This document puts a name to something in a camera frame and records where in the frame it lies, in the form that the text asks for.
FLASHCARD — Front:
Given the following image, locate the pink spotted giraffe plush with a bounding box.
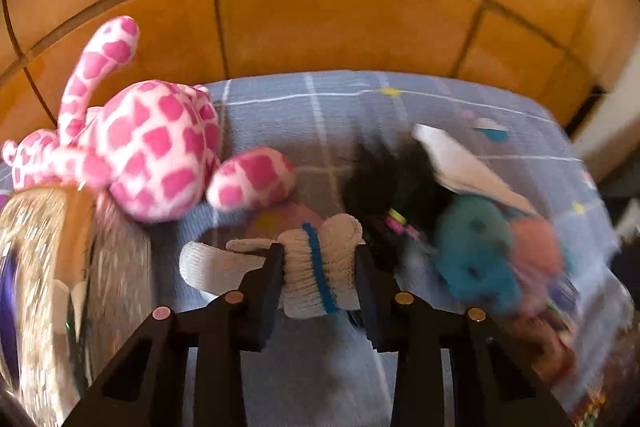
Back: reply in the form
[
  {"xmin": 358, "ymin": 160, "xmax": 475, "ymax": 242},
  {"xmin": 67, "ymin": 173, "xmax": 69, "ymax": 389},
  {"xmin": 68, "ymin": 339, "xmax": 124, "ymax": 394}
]
[{"xmin": 1, "ymin": 16, "xmax": 297, "ymax": 224}]

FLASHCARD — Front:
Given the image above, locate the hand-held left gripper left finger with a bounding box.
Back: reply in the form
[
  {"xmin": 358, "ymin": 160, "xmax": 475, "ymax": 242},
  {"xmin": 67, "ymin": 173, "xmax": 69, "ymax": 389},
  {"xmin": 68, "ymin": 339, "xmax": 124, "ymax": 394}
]
[{"xmin": 62, "ymin": 243, "xmax": 286, "ymax": 427}]

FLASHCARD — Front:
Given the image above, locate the wooden wardrobe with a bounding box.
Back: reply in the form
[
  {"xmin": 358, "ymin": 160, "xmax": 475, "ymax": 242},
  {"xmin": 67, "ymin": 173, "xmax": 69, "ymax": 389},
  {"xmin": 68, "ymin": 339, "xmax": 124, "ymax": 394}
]
[{"xmin": 0, "ymin": 0, "xmax": 640, "ymax": 142}]

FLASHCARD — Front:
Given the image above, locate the grey printed blanket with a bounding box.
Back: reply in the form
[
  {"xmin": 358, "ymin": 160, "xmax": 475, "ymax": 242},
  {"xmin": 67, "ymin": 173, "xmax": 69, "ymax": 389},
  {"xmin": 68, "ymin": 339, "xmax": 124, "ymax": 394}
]
[{"xmin": 0, "ymin": 71, "xmax": 631, "ymax": 427}]

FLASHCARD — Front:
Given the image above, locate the black furry cloth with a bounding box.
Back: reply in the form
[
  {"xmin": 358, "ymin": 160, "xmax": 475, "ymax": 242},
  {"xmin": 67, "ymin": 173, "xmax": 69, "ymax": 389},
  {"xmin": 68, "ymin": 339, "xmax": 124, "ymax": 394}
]
[{"xmin": 345, "ymin": 139, "xmax": 451, "ymax": 273}]

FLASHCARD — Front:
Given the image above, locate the teal plush doll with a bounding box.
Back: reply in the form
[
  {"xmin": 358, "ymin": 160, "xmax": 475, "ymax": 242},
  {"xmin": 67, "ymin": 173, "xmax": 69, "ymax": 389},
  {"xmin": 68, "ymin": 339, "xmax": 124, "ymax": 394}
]
[{"xmin": 434, "ymin": 196, "xmax": 568, "ymax": 318}]

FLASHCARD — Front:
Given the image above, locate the brown scrunchie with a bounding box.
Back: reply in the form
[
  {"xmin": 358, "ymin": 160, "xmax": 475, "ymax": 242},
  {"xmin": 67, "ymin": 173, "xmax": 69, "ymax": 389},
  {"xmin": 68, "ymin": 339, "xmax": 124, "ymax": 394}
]
[{"xmin": 517, "ymin": 314, "xmax": 576, "ymax": 373}]

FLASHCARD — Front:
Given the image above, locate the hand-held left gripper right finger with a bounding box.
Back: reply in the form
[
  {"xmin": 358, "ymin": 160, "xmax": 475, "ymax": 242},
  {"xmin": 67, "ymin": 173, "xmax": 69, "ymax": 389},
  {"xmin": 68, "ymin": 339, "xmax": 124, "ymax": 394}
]
[{"xmin": 352, "ymin": 247, "xmax": 576, "ymax": 427}]

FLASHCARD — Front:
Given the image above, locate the gold glitter tissue box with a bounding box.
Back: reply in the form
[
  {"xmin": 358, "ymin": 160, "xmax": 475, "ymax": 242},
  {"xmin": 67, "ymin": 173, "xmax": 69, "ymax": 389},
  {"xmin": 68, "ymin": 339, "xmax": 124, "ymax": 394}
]
[{"xmin": 0, "ymin": 187, "xmax": 153, "ymax": 413}]

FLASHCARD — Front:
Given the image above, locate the white sock with blue stripe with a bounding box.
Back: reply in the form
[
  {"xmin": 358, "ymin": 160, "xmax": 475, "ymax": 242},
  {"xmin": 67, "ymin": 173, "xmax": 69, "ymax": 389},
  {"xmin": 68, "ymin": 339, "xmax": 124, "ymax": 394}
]
[{"xmin": 179, "ymin": 213, "xmax": 365, "ymax": 320}]

